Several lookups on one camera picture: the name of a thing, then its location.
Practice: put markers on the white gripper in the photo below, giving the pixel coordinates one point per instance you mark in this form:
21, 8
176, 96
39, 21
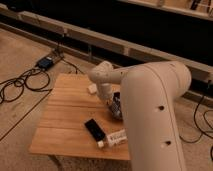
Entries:
104, 92

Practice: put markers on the dark ceramic bowl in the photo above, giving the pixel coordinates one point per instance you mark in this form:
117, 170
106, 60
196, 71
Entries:
115, 106

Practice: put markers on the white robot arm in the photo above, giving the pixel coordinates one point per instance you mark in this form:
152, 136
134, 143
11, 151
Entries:
147, 94

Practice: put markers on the white sponge block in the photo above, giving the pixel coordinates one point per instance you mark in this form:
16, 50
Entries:
92, 89

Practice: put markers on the black phone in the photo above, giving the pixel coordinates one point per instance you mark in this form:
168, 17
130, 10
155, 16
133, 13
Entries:
97, 133

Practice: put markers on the wooden table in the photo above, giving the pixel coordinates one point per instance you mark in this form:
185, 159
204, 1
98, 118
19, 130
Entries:
61, 129

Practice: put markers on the white plastic bottle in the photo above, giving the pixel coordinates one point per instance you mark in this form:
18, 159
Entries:
113, 139

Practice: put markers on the black power adapter box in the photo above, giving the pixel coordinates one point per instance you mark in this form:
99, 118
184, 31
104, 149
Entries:
45, 63

